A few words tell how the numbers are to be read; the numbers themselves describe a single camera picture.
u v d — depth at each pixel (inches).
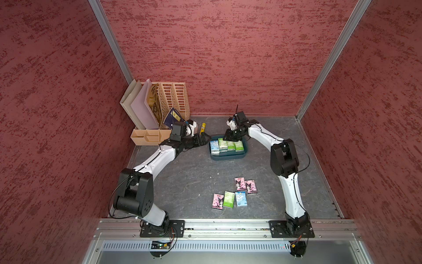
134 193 17.6
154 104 40.2
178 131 27.0
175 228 29.3
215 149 38.3
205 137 31.1
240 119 32.8
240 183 33.7
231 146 39.5
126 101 34.4
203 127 44.4
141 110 35.9
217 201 31.3
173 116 40.8
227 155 38.8
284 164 23.5
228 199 31.9
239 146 39.4
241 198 31.9
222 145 38.5
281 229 29.1
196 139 30.5
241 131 30.9
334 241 30.2
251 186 33.4
